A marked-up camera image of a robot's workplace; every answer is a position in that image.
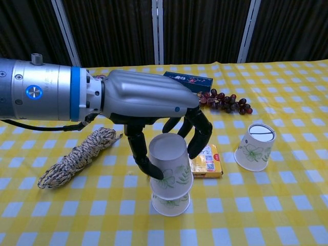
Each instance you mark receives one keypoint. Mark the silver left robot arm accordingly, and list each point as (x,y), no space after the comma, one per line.
(48,92)

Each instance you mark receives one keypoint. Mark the white metal post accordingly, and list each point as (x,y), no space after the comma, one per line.
(67,33)
(249,30)
(158,30)

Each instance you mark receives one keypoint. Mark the dark blue rectangular box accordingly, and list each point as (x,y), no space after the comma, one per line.
(202,82)

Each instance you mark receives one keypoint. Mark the plain-bottomed floral paper cup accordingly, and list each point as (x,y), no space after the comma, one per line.
(170,207)
(169,164)

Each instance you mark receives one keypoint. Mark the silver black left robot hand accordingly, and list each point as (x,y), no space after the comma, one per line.
(143,94)

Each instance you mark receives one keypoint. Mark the bunch of dark red grapes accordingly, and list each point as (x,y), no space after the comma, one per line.
(228,101)

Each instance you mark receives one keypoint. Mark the dark pleated curtain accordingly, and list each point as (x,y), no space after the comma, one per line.
(115,30)

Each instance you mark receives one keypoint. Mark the yellow white checked tablecloth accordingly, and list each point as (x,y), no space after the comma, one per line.
(77,217)

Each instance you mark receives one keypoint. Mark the floral paper cup with black line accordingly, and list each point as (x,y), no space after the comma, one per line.
(253,153)

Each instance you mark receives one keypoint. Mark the yellow printed food box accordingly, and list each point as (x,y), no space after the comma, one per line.
(210,164)

